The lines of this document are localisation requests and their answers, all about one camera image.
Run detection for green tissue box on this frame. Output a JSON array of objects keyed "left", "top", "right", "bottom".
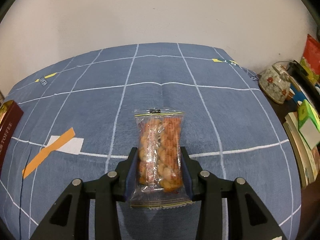
[{"left": 298, "top": 99, "right": 320, "bottom": 150}]

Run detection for blue grid tablecloth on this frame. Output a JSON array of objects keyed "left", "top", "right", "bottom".
[{"left": 1, "top": 43, "right": 301, "bottom": 239}]

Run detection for clear bag peanuts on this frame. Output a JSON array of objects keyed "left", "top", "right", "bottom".
[{"left": 130, "top": 109, "right": 191, "bottom": 209}]

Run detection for red gift box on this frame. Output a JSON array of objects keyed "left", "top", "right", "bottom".
[{"left": 300, "top": 34, "right": 320, "bottom": 85}]

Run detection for gold and red tin box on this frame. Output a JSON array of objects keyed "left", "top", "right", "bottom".
[{"left": 0, "top": 100, "right": 23, "bottom": 171}]

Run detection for stack of books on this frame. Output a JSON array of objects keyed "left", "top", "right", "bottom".
[{"left": 283, "top": 112, "right": 319, "bottom": 188}]

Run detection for floral ceramic teapot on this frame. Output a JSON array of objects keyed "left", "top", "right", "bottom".
[{"left": 259, "top": 61, "right": 291, "bottom": 105}]

